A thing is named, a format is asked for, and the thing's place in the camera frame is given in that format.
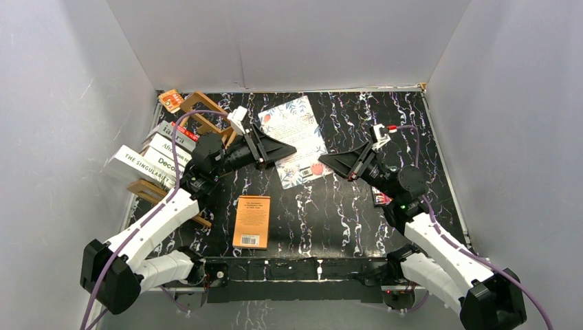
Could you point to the floral patterned book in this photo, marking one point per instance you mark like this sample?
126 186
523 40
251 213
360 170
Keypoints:
294 123

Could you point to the aluminium front rail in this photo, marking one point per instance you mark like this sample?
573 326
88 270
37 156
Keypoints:
296 275

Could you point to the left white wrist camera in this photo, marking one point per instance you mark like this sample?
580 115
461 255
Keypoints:
236 118

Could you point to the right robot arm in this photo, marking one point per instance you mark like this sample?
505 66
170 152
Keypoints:
481 297

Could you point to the small orange card pack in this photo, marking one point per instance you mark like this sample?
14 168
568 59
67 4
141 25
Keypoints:
171 100

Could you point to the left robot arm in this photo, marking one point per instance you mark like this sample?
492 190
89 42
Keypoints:
133 245

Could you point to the orange paperback book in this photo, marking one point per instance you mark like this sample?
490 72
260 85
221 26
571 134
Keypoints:
251 227

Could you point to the brown Decorate Furniture book box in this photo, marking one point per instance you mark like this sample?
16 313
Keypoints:
161 161

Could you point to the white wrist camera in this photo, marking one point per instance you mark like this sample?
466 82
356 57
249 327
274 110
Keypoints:
236 118
381 135

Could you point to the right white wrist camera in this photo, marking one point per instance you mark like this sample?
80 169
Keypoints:
381 135

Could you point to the white Afternoon tea book box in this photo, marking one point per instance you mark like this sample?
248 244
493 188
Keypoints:
165 146

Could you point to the red comic treehouse book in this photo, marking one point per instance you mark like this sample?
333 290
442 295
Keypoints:
186 132

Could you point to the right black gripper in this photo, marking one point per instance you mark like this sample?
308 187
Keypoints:
352 163

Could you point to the white palm leaf book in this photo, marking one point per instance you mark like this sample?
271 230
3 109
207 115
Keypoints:
128 166

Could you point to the coloured marker pen pack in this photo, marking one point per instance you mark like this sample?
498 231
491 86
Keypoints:
379 198

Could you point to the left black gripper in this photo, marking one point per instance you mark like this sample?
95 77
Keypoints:
258 146

